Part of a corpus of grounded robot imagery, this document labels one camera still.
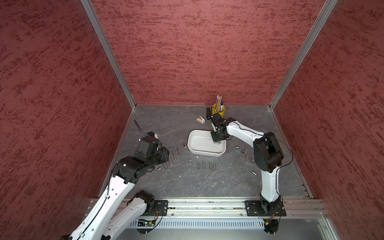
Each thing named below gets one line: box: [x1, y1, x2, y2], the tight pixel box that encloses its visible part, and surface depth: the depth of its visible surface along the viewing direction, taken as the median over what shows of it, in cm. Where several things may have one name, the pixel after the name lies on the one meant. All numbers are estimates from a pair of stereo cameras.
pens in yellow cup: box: [216, 95, 224, 113], surface depth 108 cm
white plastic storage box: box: [187, 129, 227, 157], surface depth 99 cm
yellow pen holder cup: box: [211, 103, 226, 118], surface depth 109 cm
